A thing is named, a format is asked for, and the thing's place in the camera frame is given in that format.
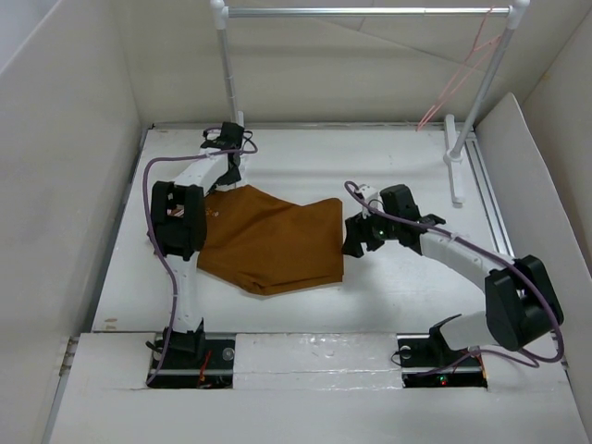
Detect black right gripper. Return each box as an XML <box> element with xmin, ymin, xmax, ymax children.
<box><xmin>340</xmin><ymin>203</ymin><xmax>400</xmax><ymax>257</ymax></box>

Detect brown trousers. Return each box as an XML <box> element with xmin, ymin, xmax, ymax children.
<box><xmin>197</xmin><ymin>185</ymin><xmax>344</xmax><ymax>296</ymax></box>

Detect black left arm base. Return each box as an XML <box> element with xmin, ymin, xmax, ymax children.
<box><xmin>145</xmin><ymin>323</ymin><xmax>236</xmax><ymax>389</ymax></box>

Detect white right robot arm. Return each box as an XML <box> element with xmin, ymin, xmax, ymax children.
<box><xmin>342</xmin><ymin>181</ymin><xmax>564</xmax><ymax>364</ymax></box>

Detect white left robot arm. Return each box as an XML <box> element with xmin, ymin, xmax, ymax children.
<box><xmin>142</xmin><ymin>122</ymin><xmax>249</xmax><ymax>334</ymax></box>

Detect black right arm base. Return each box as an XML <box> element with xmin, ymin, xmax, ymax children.
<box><xmin>391</xmin><ymin>325</ymin><xmax>487</xmax><ymax>389</ymax></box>

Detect silver white clothes rack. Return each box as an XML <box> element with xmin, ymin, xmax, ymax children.
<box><xmin>209</xmin><ymin>0</ymin><xmax>531</xmax><ymax>205</ymax></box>

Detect white foam board strip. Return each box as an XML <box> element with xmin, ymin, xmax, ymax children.
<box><xmin>233</xmin><ymin>333</ymin><xmax>402</xmax><ymax>391</ymax></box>

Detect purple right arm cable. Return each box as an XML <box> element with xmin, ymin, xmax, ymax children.
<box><xmin>344</xmin><ymin>180</ymin><xmax>565</xmax><ymax>376</ymax></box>

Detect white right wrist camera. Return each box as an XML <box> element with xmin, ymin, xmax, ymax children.
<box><xmin>357</xmin><ymin>184</ymin><xmax>382</xmax><ymax>218</ymax></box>

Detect pink wire hanger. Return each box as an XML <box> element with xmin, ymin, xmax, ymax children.
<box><xmin>416</xmin><ymin>6</ymin><xmax>501</xmax><ymax>131</ymax></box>

